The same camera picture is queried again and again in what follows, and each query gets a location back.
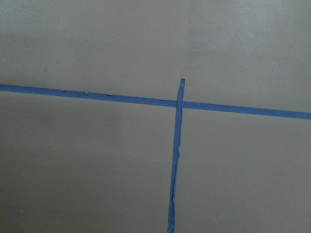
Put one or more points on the short blue tape strip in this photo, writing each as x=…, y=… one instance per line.
x=175, y=155

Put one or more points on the long blue tape strip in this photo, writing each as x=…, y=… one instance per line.
x=155, y=102

